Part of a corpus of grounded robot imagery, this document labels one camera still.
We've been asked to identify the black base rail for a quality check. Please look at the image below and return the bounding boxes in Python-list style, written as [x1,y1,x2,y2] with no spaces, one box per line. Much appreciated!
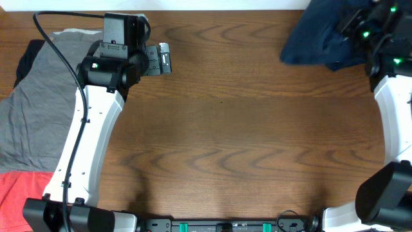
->
[136,210,322,232]

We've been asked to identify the red garment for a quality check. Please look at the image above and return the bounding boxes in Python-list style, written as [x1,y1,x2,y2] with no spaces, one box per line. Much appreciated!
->
[1,171,53,231]

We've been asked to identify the black garment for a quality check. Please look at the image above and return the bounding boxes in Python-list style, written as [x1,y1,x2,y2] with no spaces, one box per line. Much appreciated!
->
[14,39,45,88]

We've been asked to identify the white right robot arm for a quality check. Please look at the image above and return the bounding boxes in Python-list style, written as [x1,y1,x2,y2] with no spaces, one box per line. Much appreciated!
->
[312,1,411,231]

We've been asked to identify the dark teal blue shorts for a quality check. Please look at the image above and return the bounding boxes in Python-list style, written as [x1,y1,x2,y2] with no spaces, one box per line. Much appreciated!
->
[280,0,372,71]

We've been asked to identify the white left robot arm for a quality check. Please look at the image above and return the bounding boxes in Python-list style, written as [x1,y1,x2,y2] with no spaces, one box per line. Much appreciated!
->
[23,43,171,231]

